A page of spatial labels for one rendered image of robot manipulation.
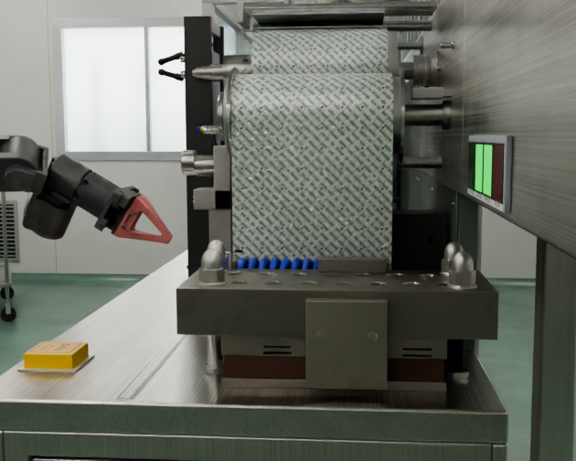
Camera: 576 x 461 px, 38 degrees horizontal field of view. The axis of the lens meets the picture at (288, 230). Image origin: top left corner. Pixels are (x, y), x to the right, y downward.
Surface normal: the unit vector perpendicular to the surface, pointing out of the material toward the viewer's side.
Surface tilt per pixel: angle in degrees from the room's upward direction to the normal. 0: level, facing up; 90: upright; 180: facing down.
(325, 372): 90
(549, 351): 90
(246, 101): 69
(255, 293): 90
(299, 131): 90
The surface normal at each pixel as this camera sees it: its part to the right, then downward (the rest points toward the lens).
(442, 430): -0.08, 0.11
